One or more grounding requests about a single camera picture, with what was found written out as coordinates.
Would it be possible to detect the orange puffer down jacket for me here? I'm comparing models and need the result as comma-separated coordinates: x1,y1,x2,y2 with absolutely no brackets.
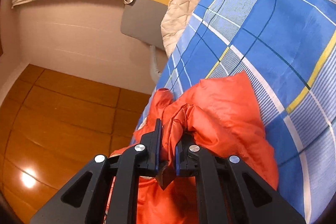
105,70,280,224

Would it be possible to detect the blue plaid bed sheet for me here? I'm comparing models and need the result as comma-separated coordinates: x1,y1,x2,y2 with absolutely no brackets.
136,0,335,223

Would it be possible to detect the beige quilted blanket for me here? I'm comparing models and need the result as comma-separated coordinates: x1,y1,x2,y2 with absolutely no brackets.
161,0,200,57

